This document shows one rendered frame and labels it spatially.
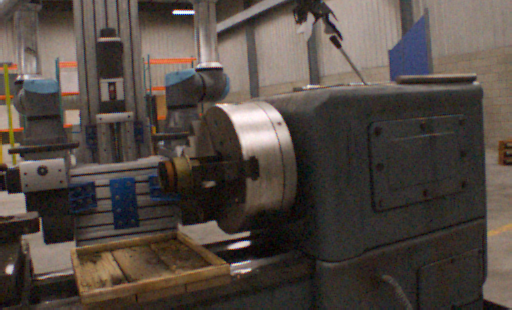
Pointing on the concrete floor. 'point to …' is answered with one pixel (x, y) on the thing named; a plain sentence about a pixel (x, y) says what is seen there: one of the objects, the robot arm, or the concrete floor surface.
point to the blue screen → (413, 51)
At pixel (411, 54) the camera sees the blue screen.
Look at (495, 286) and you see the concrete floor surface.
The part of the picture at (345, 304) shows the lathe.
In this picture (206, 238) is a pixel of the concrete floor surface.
